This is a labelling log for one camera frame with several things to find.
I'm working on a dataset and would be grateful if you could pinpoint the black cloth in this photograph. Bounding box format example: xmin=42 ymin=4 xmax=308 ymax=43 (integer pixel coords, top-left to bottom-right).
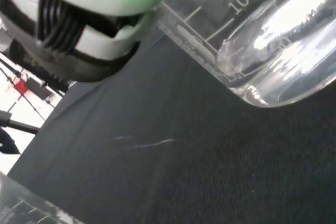
xmin=6 ymin=31 xmax=336 ymax=224

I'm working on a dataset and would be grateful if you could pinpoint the black tripod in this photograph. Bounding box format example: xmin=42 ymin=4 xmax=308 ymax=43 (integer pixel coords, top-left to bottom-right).
xmin=0 ymin=110 xmax=40 ymax=135

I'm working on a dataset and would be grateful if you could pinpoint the red block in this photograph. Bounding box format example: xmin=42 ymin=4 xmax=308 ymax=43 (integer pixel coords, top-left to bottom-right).
xmin=15 ymin=80 xmax=28 ymax=94

